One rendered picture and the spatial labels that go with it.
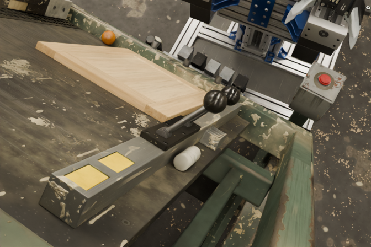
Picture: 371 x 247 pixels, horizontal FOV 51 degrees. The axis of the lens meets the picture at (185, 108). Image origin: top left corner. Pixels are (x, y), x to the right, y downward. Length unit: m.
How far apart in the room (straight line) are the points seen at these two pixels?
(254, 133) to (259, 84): 0.86
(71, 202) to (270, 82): 1.82
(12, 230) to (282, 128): 1.12
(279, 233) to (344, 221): 1.72
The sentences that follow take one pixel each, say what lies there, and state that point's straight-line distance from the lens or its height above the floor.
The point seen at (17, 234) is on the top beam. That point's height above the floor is 1.85.
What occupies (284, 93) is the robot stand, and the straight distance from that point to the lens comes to 2.16.
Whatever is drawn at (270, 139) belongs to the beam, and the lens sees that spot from 1.32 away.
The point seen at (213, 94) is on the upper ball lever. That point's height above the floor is 1.54.
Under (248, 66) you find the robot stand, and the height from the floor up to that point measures 0.21.
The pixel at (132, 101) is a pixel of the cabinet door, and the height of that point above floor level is 1.28.
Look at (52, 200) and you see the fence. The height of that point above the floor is 1.67.
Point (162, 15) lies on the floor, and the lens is 2.63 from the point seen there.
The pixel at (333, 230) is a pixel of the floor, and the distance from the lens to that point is 2.23.
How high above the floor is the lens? 2.08
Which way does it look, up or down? 66 degrees down
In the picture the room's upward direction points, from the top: straight up
